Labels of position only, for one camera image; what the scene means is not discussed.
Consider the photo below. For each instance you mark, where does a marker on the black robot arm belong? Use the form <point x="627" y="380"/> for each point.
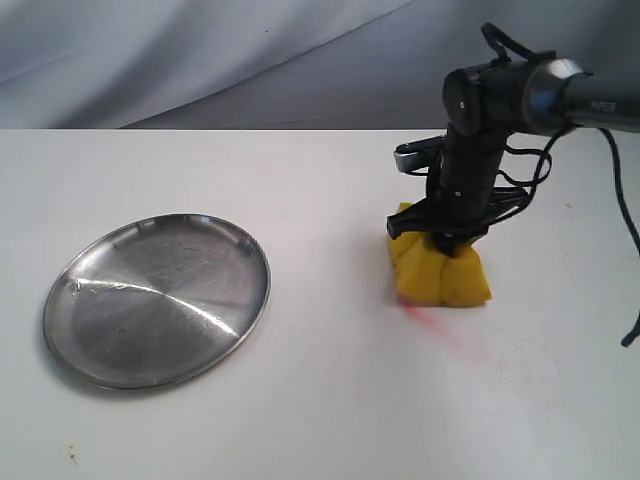
<point x="486" y="105"/>

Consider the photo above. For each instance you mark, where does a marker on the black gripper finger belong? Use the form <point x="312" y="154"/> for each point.
<point x="450" y="243"/>

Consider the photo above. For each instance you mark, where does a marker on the round stainless steel plate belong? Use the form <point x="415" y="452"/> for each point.
<point x="156" y="302"/>

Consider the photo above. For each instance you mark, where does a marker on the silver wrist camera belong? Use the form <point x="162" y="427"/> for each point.
<point x="418" y="155"/>

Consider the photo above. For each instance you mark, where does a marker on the yellow sponge block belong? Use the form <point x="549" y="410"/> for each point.
<point x="426" y="277"/>

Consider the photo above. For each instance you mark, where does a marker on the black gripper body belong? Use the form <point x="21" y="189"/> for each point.
<point x="458" y="187"/>

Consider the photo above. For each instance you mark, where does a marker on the grey-white backdrop cloth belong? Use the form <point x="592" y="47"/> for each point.
<point x="275" y="64"/>

